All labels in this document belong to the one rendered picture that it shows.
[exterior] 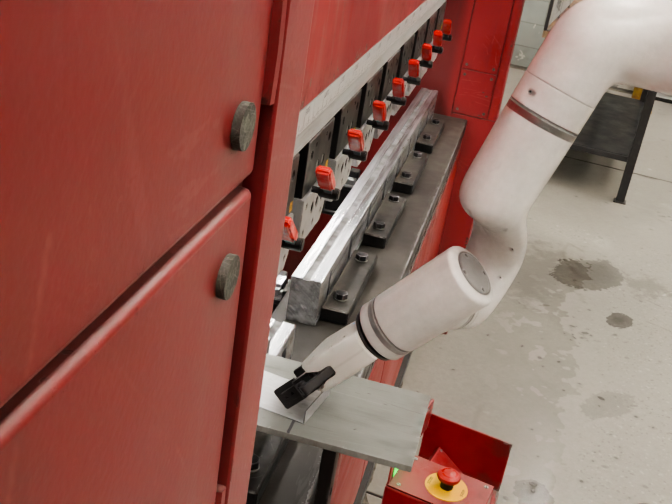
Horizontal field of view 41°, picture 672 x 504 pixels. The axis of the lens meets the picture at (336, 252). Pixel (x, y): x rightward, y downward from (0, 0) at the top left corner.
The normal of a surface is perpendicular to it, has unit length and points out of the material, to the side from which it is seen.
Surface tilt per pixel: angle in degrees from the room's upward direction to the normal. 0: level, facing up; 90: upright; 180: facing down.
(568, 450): 0
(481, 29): 90
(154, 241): 90
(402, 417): 0
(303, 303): 90
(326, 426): 0
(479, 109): 90
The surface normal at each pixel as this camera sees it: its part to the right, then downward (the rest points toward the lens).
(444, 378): 0.15, -0.90
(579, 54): -0.22, 0.20
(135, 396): 0.96, 0.23
